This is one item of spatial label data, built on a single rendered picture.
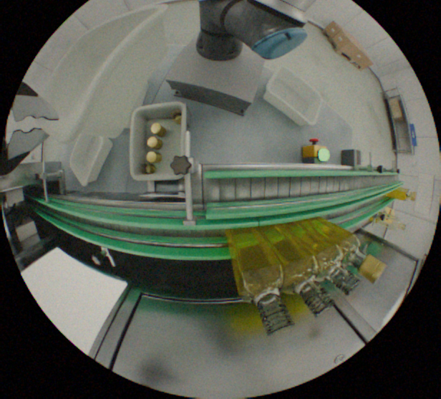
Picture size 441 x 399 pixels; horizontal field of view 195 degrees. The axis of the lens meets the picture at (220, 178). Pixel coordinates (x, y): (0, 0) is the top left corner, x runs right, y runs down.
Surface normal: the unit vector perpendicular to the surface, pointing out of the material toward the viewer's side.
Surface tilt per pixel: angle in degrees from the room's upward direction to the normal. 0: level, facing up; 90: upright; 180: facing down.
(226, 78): 1
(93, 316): 90
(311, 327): 90
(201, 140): 0
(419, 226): 90
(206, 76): 1
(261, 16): 83
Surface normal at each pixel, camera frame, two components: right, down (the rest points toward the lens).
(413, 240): -1.00, 0.02
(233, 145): 0.07, 0.10
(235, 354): -0.02, -1.00
